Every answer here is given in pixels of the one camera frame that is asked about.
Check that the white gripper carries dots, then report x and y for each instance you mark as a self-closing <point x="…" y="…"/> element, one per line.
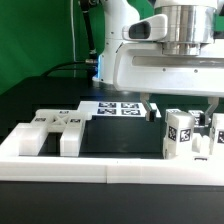
<point x="142" y="67"/>

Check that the white chair seat part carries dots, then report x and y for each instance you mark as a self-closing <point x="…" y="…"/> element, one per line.
<point x="200" y="148"/>

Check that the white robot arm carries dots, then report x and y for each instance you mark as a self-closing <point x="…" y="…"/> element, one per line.
<point x="175" y="51"/>

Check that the white chair back part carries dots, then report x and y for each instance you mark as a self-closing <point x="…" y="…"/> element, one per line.
<point x="70" y="124"/>

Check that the white tagged cube left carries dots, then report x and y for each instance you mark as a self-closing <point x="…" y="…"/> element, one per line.
<point x="173" y="110"/>

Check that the white tagged cube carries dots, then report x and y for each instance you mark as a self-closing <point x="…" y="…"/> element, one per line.
<point x="173" y="110"/>
<point x="198" y="116"/>

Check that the white tagged cube right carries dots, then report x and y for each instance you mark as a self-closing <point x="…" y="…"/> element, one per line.
<point x="198" y="116"/>

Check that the white sheet with tags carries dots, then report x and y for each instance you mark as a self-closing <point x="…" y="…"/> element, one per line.
<point x="114" y="109"/>

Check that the white U-shaped obstacle frame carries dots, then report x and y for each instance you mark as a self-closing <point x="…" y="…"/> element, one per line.
<point x="14" y="167"/>

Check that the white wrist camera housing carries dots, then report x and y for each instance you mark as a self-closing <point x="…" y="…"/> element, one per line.
<point x="153" y="28"/>

